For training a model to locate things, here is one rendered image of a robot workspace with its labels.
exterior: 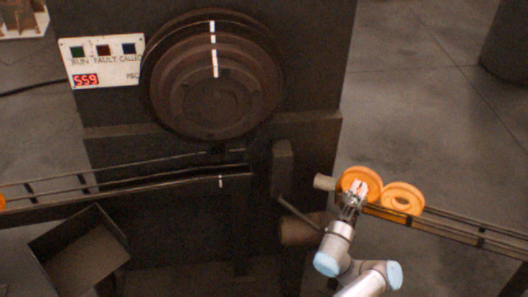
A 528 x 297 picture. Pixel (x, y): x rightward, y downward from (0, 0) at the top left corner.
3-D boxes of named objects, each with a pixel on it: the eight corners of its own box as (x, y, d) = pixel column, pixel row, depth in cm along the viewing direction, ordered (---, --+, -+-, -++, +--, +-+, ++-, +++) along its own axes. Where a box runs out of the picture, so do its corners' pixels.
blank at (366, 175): (345, 160, 168) (341, 166, 166) (386, 172, 163) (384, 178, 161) (341, 190, 178) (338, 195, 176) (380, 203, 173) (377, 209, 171)
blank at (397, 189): (384, 176, 163) (382, 181, 161) (428, 189, 158) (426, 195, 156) (379, 205, 174) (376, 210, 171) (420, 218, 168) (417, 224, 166)
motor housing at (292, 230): (272, 279, 221) (277, 209, 184) (317, 273, 224) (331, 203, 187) (276, 304, 212) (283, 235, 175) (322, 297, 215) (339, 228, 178)
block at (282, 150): (266, 180, 192) (268, 137, 175) (285, 178, 193) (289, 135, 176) (271, 200, 184) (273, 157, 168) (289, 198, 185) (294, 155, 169)
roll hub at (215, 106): (175, 134, 149) (165, 60, 130) (260, 127, 153) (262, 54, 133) (175, 145, 145) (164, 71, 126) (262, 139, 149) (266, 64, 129)
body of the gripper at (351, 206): (366, 194, 157) (354, 224, 152) (365, 205, 165) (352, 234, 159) (346, 186, 160) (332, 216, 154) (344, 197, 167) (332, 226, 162)
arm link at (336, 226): (350, 247, 158) (323, 237, 161) (355, 235, 160) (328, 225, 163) (351, 238, 150) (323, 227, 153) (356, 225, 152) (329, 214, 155)
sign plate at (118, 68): (73, 86, 152) (58, 38, 140) (151, 80, 156) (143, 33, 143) (72, 90, 151) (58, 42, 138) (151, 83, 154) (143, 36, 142)
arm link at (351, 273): (370, 294, 154) (351, 276, 148) (343, 292, 162) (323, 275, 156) (378, 269, 159) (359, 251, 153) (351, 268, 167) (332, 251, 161)
